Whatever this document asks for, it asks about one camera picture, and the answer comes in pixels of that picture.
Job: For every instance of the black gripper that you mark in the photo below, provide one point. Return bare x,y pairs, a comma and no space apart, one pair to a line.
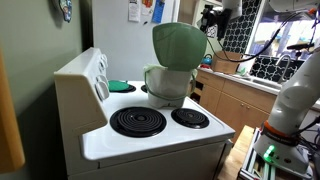
212,17

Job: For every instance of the white bin with green lid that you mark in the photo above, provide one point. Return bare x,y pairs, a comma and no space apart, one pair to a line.
178,47

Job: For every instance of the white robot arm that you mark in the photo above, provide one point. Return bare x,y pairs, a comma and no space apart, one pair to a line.
280,134

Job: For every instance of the light green bin liner bag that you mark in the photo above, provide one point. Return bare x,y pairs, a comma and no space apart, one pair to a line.
168,84

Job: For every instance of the white electric stove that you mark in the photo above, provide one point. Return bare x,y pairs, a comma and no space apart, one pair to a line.
119,136

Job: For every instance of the blue kettle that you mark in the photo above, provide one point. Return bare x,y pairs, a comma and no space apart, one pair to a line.
207,59

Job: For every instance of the cardboard box on counter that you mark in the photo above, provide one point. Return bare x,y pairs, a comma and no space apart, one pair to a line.
225,62

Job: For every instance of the white refrigerator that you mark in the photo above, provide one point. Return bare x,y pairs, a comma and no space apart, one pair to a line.
122,30

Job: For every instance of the wooden kitchen cabinets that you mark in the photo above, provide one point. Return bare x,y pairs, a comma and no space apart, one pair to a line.
235,103

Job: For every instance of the front right coil burner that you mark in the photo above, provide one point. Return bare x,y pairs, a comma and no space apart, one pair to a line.
190,118

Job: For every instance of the coil burner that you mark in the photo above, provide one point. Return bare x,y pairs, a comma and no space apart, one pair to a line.
138,122
128,88
190,118

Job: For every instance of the back left coil burner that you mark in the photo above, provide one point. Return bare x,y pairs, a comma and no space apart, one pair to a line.
128,88

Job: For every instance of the front left coil burner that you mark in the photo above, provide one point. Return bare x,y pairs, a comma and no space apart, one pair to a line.
138,122

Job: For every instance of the colourful decorative wall plate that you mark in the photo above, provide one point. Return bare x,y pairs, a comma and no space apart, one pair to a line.
65,6

